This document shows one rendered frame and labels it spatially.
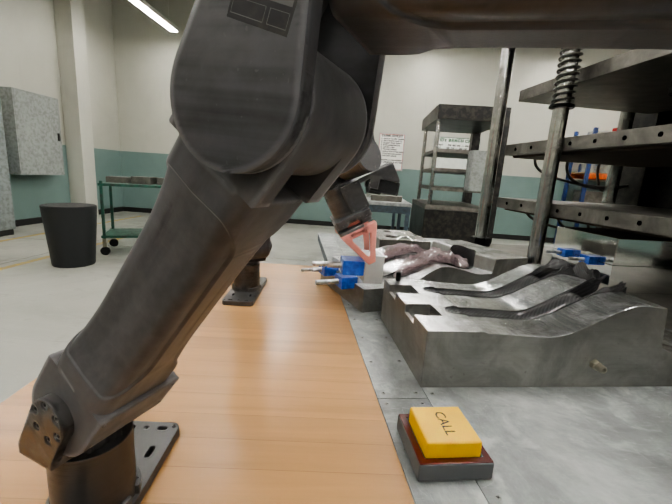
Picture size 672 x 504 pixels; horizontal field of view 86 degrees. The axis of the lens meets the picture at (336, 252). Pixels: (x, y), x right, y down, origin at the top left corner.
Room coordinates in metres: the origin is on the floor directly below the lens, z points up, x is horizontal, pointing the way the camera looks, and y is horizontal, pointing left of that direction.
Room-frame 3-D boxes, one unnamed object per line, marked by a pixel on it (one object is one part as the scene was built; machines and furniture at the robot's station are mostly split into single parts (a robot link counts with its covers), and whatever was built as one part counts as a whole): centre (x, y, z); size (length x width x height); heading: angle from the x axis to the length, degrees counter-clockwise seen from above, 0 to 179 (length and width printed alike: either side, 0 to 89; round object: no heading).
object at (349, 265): (0.67, -0.02, 0.93); 0.13 x 0.05 x 0.05; 98
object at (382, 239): (1.44, -0.25, 0.84); 0.20 x 0.15 x 0.07; 97
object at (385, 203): (5.51, -0.61, 0.44); 1.90 x 0.70 x 0.89; 177
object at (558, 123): (1.47, -0.81, 1.10); 0.05 x 0.05 x 1.30
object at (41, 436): (0.26, 0.19, 0.90); 0.09 x 0.06 x 0.06; 157
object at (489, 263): (0.99, -0.24, 0.86); 0.50 x 0.26 x 0.11; 114
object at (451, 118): (5.42, -1.65, 1.03); 1.54 x 0.94 x 2.06; 177
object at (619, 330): (0.64, -0.37, 0.87); 0.50 x 0.26 x 0.14; 97
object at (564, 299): (0.65, -0.35, 0.92); 0.35 x 0.16 x 0.09; 97
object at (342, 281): (0.82, -0.02, 0.86); 0.13 x 0.05 x 0.05; 114
